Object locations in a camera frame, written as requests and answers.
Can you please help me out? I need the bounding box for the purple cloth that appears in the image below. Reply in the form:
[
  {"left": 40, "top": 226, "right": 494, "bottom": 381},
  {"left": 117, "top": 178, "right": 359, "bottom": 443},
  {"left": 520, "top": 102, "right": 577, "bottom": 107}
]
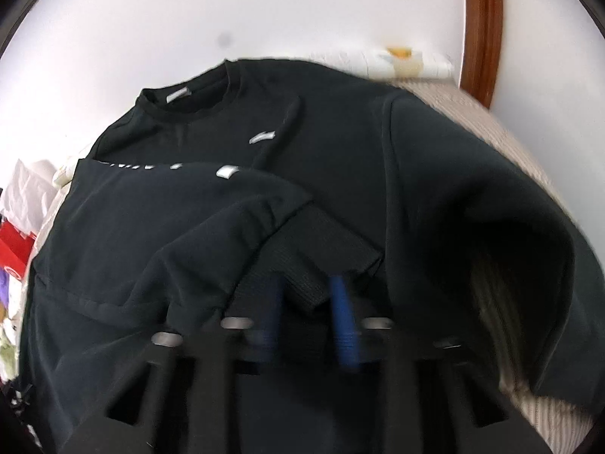
[{"left": 0, "top": 267, "right": 13, "bottom": 314}]

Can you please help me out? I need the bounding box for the black t-shirt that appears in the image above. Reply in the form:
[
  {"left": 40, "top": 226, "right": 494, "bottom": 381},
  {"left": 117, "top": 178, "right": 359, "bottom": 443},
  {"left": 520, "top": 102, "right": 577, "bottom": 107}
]
[{"left": 16, "top": 57, "right": 605, "bottom": 454}]

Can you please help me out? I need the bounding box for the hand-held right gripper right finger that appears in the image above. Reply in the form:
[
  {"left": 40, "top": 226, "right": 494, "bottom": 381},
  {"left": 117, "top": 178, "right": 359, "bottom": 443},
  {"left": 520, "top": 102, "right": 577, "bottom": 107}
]
[{"left": 328, "top": 274, "right": 540, "bottom": 454}]

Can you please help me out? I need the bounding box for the brown wooden door frame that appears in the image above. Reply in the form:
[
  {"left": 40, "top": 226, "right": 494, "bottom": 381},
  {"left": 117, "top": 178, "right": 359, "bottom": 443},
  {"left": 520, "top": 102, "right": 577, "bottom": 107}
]
[{"left": 461, "top": 0, "right": 504, "bottom": 110}]

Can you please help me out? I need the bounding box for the white plastic bag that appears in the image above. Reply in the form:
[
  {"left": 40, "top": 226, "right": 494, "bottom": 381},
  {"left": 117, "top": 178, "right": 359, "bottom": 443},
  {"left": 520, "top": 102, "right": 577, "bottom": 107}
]
[{"left": 0, "top": 158, "right": 71, "bottom": 233}]

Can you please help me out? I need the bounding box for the red box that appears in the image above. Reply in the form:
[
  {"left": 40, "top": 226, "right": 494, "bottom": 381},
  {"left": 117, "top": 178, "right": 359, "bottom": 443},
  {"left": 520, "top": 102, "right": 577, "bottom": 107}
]
[{"left": 0, "top": 222, "right": 39, "bottom": 290}]

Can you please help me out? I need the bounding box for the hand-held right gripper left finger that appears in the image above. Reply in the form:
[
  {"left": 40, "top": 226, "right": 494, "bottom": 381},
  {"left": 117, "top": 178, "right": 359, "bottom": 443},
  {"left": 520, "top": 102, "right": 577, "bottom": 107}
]
[{"left": 61, "top": 280, "right": 289, "bottom": 454}]

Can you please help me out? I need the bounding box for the striped bed cover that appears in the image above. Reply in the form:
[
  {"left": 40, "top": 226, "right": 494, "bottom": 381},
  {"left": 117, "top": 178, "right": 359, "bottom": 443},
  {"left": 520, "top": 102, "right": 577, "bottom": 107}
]
[{"left": 392, "top": 78, "right": 605, "bottom": 454}]

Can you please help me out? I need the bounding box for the white printed rolled bumper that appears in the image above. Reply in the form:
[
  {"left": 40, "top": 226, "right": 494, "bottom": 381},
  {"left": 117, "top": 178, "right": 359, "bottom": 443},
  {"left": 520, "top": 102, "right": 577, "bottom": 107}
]
[{"left": 309, "top": 46, "right": 455, "bottom": 79}]

